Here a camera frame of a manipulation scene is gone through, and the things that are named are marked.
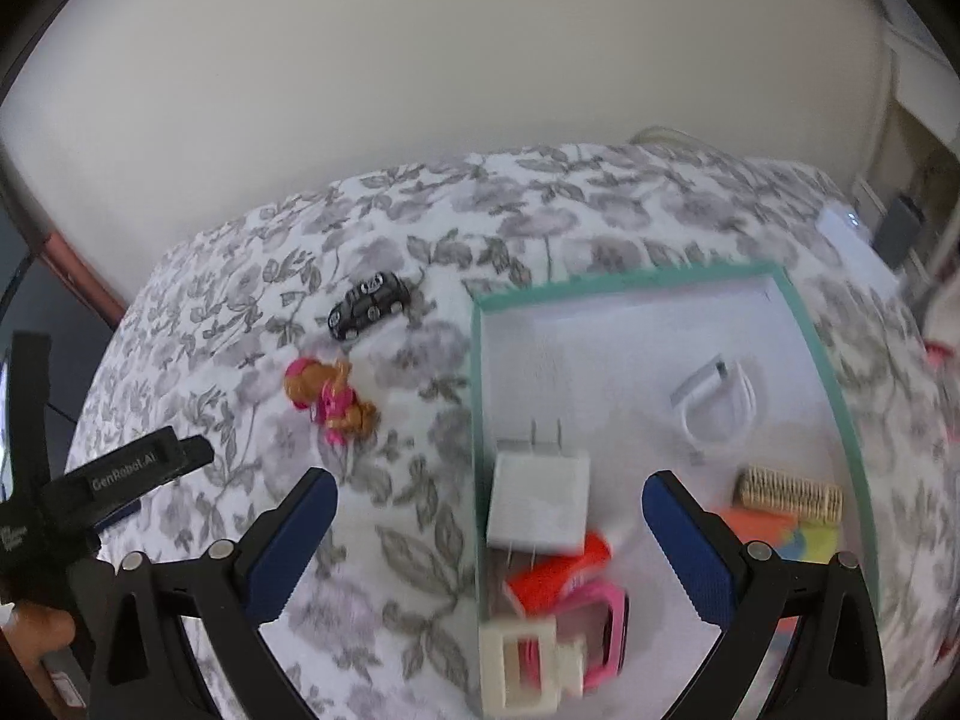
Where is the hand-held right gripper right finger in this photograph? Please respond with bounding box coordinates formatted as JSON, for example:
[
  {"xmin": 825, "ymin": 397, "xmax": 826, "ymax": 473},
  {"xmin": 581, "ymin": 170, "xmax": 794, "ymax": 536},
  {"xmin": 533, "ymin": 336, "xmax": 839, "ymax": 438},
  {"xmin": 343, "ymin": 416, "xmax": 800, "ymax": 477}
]
[{"xmin": 641, "ymin": 470, "xmax": 890, "ymax": 720}]

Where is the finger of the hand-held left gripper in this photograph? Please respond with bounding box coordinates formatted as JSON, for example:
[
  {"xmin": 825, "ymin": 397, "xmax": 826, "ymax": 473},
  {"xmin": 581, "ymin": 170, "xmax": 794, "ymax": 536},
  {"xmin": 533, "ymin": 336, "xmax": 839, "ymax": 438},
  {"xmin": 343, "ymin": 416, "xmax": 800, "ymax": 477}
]
[
  {"xmin": 45, "ymin": 426, "xmax": 213, "ymax": 533},
  {"xmin": 9, "ymin": 330, "xmax": 52, "ymax": 500}
]

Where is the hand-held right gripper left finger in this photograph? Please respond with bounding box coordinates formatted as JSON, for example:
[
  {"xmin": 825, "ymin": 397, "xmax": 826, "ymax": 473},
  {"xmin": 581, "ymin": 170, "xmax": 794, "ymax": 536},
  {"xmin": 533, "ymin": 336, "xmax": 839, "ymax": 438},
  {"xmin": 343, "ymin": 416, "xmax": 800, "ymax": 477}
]
[{"xmin": 88, "ymin": 467, "xmax": 338, "ymax": 720}]

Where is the orange and yellow toy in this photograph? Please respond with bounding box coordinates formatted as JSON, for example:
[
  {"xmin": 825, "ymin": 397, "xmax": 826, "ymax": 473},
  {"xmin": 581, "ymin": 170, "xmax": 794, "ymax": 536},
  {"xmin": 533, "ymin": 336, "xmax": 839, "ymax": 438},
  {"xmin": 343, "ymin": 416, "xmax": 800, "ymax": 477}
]
[{"xmin": 712, "ymin": 506, "xmax": 841, "ymax": 635}]

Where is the gold patterned lighter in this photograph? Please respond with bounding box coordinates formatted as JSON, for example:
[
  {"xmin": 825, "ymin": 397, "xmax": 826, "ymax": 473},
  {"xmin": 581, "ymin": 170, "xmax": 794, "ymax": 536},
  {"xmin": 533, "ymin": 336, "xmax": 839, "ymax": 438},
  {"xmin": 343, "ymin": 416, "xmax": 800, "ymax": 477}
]
[{"xmin": 737, "ymin": 465, "xmax": 845, "ymax": 522}]

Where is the red toothpaste tube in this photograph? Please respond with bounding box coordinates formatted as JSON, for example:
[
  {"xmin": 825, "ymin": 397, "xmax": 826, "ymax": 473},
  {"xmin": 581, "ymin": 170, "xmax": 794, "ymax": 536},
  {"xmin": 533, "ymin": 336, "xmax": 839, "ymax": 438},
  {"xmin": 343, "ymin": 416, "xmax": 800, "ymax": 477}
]
[{"xmin": 506, "ymin": 532, "xmax": 616, "ymax": 616}]

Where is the pink puppy toy figure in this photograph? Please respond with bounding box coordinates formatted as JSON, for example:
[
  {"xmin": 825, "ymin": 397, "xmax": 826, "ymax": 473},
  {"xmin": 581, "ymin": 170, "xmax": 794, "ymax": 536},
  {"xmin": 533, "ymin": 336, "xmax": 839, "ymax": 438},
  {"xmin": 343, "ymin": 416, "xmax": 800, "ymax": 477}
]
[{"xmin": 283, "ymin": 358, "xmax": 380, "ymax": 445}]

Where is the white charger plug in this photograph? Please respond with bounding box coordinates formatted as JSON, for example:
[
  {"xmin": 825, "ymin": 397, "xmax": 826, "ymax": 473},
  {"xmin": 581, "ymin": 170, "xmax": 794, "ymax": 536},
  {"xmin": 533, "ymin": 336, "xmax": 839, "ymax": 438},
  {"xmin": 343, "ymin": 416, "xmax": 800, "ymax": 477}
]
[{"xmin": 486, "ymin": 420, "xmax": 592, "ymax": 554}]

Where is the cream hair claw clip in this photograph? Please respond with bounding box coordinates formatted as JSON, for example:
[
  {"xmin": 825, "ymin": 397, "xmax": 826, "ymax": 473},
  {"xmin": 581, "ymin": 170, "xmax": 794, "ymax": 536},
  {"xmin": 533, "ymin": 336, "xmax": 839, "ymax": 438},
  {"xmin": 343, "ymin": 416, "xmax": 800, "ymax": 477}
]
[{"xmin": 480, "ymin": 619, "xmax": 590, "ymax": 717}]

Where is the white tray with green rim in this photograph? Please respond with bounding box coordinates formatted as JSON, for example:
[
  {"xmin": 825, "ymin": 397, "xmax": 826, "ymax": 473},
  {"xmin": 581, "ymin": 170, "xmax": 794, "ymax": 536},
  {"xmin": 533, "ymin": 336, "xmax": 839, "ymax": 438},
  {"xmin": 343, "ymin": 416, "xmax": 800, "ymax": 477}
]
[{"xmin": 469, "ymin": 261, "xmax": 882, "ymax": 720}]

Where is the person's left hand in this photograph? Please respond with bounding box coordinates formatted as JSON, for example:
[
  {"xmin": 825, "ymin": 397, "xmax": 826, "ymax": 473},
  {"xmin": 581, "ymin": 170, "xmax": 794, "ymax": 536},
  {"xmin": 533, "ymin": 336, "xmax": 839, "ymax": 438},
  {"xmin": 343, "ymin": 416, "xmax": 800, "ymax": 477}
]
[{"xmin": 0, "ymin": 604, "xmax": 76, "ymax": 653}]

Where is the dark cabinet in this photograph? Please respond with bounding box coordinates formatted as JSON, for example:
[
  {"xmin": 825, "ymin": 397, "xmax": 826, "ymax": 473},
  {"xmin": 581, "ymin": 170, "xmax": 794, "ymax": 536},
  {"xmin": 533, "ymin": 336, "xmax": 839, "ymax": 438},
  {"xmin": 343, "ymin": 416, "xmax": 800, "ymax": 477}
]
[{"xmin": 0, "ymin": 202, "xmax": 76, "ymax": 421}]

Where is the brown board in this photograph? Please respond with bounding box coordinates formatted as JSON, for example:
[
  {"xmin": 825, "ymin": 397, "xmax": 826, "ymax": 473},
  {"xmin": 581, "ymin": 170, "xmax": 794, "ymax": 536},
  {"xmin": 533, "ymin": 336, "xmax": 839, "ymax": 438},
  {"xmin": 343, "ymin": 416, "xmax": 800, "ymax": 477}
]
[{"xmin": 41, "ymin": 229, "xmax": 128, "ymax": 327}]

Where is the floral grey white blanket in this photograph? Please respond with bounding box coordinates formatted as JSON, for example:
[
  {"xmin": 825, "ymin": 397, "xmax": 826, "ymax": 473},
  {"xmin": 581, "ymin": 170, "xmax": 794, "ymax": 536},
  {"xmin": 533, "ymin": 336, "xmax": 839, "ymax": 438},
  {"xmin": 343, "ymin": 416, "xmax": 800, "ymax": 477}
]
[{"xmin": 64, "ymin": 142, "xmax": 960, "ymax": 720}]

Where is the black toy car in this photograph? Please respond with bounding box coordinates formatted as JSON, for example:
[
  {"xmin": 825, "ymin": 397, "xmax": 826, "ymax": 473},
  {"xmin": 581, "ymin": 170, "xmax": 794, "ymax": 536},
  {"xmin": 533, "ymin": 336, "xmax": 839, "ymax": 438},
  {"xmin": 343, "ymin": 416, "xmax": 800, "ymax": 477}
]
[{"xmin": 328, "ymin": 270, "xmax": 413, "ymax": 341}]

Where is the grey power bank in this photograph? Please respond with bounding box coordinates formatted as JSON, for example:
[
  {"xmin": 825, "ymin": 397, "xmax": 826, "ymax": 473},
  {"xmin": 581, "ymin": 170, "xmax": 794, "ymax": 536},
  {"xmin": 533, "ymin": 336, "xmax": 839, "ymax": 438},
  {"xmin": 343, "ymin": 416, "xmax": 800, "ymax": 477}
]
[{"xmin": 874, "ymin": 195, "xmax": 925, "ymax": 267}]

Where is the white shelf unit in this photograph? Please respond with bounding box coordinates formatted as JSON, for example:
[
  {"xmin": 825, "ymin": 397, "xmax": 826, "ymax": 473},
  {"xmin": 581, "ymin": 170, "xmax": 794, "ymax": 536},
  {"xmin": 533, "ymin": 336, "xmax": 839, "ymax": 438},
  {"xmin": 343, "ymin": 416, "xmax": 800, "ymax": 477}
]
[{"xmin": 855, "ymin": 7, "xmax": 960, "ymax": 293}]

